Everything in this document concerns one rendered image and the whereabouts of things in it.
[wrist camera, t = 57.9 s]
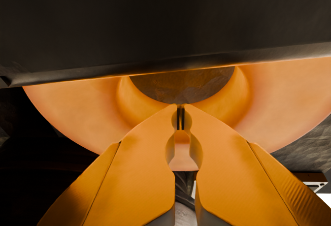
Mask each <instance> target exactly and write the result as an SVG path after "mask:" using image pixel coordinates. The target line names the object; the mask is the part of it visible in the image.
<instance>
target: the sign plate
mask: <svg viewBox="0 0 331 226"><path fill-rule="evenodd" d="M197 173H198V171H194V173H193V178H192V184H191V190H190V196H191V197H192V198H194V199H195V191H196V177H197ZM293 174H294V175H295V176H296V177H297V178H299V179H300V180H301V181H302V182H303V183H304V184H306V185H307V186H308V187H309V188H310V189H311V190H312V191H313V192H316V191H318V190H319V189H320V188H321V187H323V186H325V184H327V183H328V181H327V179H326V177H325V175H324V174H323V173H293Z"/></svg>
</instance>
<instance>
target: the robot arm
mask: <svg viewBox="0 0 331 226"><path fill-rule="evenodd" d="M180 122H181V129H182V130H184V132H185V133H186V134H187V135H188V136H189V138H190V147H189V155H190V157H191V158H192V159H193V161H194V162H195V163H196V165H197V166H198V169H199V171H198V173H197V177H196V191H195V211H196V218H197V224H198V226H331V207H330V206H329V205H327V204H326V203H325V202H324V201H323V200H322V199H321V198H320V197H319V196H318V195H317V194H316V193H314V192H313V191H312V190H311V189H310V188H309V187H308V186H307V185H306V184H304V183H303V182H302V181H301V180H300V179H299V178H297V177H296V176H295V175H294V174H293V173H291V172H290V171H289V170H288V169H287V168H286V167H284V166H283V165H282V164H281V163H280V162H279V161H277V160H276V159H275V158H274V157H273V156H272V155H270V154H269V153H268V152H267V151H266V150H265V149H263V148H262V147H261V146H260V145H259V144H258V143H249V142H248V141H247V140H246V139H245V138H243V137H242V136H241V135H240V134H239V133H237V132H236V131H235V130H233V129H232V128H231V127H229V126H228V125H226V124H225V123H223V122H221V121H220V120H218V119H216V118H214V117H212V116H211V115H209V114H207V113H205V112H203V111H201V110H200V109H198V108H196V107H194V106H192V105H190V104H187V103H184V104H175V103H173V104H171V105H169V106H168V107H166V108H164V109H163V110H161V111H159V112H158V113H156V114H155V115H153V116H151V117H150V118H148V119H147V120H145V121H143V122H142V123H140V124H139V125H137V126H136V127H134V128H133V129H132V130H131V131H129V132H128V133H127V134H126V135H125V136H124V137H123V138H122V139H121V140H120V141H119V142H118V143H112V144H111V145H110V146H109V147H108V148H107V149H106V150H105V151H104V152H103V153H102V154H101V155H100V156H99V157H98V158H97V159H96V160H95V161H94V162H93V163H92V164H91V165H90V166H89V167H88V168H87V169H86V170H85V171H84V172H83V173H82V174H81V175H80V176H79V177H78V178H77V179H76V180H75V181H74V182H73V183H72V184H71V185H70V186H69V187H68V188H67V189H66V190H65V191H64V192H63V193H62V194H61V195H60V196H59V197H58V198H57V199H56V201H55V202H54V203H53V204H52V205H51V207H50V208H49V209H48V210H47V212H46V213H45V214H44V215H43V217H42V218H41V219H40V221H39V222H38V224H37V225H36V226H175V176H174V173H173V172H172V171H171V169H170V168H169V166H168V165H169V163H170V162H171V160H172V159H173V158H174V155H175V136H174V135H175V133H176V132H177V130H180Z"/></svg>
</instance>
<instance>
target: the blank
mask: <svg viewBox="0 0 331 226"><path fill-rule="evenodd" d="M22 87H23V89H24V91H25V93H26V94H27V96H28V98H29V99H30V101H31V102H32V103H33V105H34V106H35V107H36V109H37V110H38V111H39V112H40V113H41V115H42V116H43V117H44V118H45V119H46V120H47V121H48V122H49V123H50V124H51V125H53V126H54V127H55V128H56V129H57V130H58V131H60V132H61V133H62V134H64V135H65V136H66V137H68V138H69V139H71V140H72V141H74V142H75V143H77V144H79V145H81V146H82V147H84V148H86V149H88V150H90V151H92V152H94V153H96V154H99V155H101V154H102V153H103V152H104V151H105V150H106V149H107V148H108V147H109V146H110V145H111V144H112V143H118V142H119V141H120V140H121V139H122V138H123V137H124V136H125V135H126V134H127V133H128V132H129V131H131V130H132V129H133V128H134V127H136V126H137V125H139V124H140V123H142V122H143V121H145V120H147V119H148V118H150V117H151V116H153V115H155V114H156V113H158V112H159V111H161V110H163V109H164V108H166V107H168V106H169V105H171V104H168V103H163V102H159V101H156V100H154V99H152V98H150V97H148V96H146V95H145V94H143V93H142V92H141V91H140V90H139V89H138V88H137V87H136V86H135V85H134V84H133V82H132V81H131V79H130V77H129V76H124V77H114V78H104V79H94V80H83V81H73V82H63V83H53V84H42V85H32V86H22ZM190 105H192V106H194V107H196V108H198V109H200V110H201V111H203V112H205V113H207V114H209V115H211V116H212V117H214V118H216V119H218V120H220V121H221V122H223V123H225V124H226V125H228V126H229V127H231V128H232V129H233V130H235V131H236V132H237V133H239V134H240V135H241V136H242V137H243V138H245V139H246V140H247V141H248V142H249V143H258V144H259V145H260V146H261V147H262V148H263V149H265V150H266V151H267V152H268V153H269V154H270V153H272V152H274V151H276V150H279V149H281V148H283V147H285V146H287V145H288V144H290V143H292V142H294V141H296V140H297V139H299V138H300V137H302V136H304V135H305V134H307V133H308V132H309V131H311V130H312V129H313V128H315V127H316V126H317V125H318V124H319V123H321V122H322V121H323V120H324V119H325V118H326V117H327V116H329V115H330V114H331V57H322V58H312V59H302V60H292V61H282V62H271V63H261V64H251V65H236V66H235V69H234V72H233V75H232V77H231V78H230V80H229V81H228V83H227V84H226V85H225V86H224V87H223V88H222V89H221V90H220V91H219V92H217V93H216V94H214V95H213V96H211V97H209V98H207V99H205V100H202V101H199V102H195V103H190ZM174 136H175V155H174V158H173V159H172V160H171V162H170V163H169V165H168V166H169V168H170V169H171V171H195V170H199V169H198V166H197V165H196V163H195V162H194V161H193V159H192V158H191V157H190V155H189V147H190V138H189V136H188V135H187V134H186V133H185V132H184V130H182V129H181V122H180V130H177V132H176V133H175V135H174Z"/></svg>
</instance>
